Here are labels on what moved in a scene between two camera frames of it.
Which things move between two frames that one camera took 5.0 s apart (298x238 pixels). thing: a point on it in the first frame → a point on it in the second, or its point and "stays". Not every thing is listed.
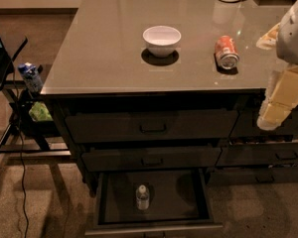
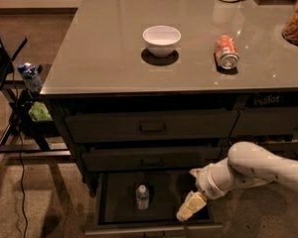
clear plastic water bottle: (142, 198) stays
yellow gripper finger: (286, 88) → (215, 180)
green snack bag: (40, 112) stays
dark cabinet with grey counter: (173, 78) stays
